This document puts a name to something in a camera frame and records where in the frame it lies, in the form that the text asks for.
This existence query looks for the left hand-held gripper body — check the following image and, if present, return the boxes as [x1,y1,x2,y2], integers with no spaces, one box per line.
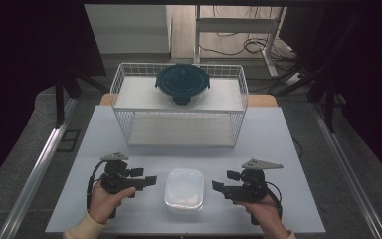
[98,151,147,220]

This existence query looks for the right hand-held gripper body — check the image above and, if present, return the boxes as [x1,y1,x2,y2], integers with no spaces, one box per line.
[221,157,285,227]

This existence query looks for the white rectangular plastic container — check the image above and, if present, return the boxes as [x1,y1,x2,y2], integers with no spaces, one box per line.
[163,166,205,214]

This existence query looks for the white wire rack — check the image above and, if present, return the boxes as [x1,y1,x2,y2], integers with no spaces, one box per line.
[109,62,250,149]

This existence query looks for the round container with dark lid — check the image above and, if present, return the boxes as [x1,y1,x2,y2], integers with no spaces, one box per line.
[154,62,211,108]

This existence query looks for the person's left hand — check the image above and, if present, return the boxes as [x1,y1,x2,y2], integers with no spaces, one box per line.
[87,180,137,226]

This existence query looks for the person's right hand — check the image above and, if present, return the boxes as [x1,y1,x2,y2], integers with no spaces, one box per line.
[236,193,293,239]

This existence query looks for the black floor plate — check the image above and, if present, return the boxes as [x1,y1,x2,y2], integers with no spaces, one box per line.
[56,128,82,153]

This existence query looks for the wooden table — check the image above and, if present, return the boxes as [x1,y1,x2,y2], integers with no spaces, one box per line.
[98,93,279,109]

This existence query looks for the black stand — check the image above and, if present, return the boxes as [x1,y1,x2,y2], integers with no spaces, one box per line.
[267,56,347,134]
[53,64,111,131]

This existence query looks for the black curtain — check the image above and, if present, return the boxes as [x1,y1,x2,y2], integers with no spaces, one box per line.
[280,0,382,192]
[0,0,107,195]

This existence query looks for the white cabinet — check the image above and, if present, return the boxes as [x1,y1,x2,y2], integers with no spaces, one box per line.
[83,3,172,55]

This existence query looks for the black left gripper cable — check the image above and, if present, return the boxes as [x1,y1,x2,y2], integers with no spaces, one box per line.
[86,160,109,211]

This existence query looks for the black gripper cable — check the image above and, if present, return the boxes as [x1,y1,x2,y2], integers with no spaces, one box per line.
[266,180,285,221]
[86,160,109,211]

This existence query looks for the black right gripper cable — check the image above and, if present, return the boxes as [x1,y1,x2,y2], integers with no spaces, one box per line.
[266,180,285,221]

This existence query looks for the thin black cable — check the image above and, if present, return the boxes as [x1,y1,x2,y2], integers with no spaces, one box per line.
[291,137,304,161]

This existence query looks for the aluminium rail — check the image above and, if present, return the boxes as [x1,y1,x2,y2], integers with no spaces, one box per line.
[0,97,80,239]
[308,99,382,239]

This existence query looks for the black cables on floor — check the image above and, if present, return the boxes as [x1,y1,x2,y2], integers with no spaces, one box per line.
[198,5,301,73]

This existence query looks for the white metal desk frame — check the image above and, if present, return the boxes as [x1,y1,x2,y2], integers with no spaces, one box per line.
[193,4,288,80]

